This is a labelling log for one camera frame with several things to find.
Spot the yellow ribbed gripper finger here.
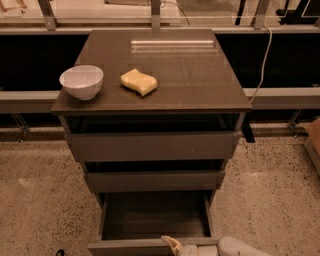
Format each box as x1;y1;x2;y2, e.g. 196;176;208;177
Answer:
161;235;183;256

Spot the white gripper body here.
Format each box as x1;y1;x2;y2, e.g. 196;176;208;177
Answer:
178;245;218;256

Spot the grey bottom drawer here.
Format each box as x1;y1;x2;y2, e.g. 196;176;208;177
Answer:
88;191;217;256

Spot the grey drawer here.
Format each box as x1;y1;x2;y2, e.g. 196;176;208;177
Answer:
85;170;225;193
88;191;217;256
66;132;241;162

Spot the grey middle drawer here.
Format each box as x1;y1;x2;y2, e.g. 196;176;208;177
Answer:
85;170;225;193

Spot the grey top drawer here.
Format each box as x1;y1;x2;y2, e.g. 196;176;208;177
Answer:
66;132;241;162

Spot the small black object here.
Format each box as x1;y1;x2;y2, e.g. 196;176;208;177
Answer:
55;249;64;256

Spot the yellow wavy sponge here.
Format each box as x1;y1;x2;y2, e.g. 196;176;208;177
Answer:
121;69;158;97

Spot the cardboard box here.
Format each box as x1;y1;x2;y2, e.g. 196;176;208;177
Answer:
305;118;320;176

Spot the white ceramic bowl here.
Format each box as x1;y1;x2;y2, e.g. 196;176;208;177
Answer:
59;65;104;100

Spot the metal railing frame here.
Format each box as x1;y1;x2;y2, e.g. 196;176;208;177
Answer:
0;14;320;113

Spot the white cable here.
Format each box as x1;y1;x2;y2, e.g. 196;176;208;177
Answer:
249;23;273;104

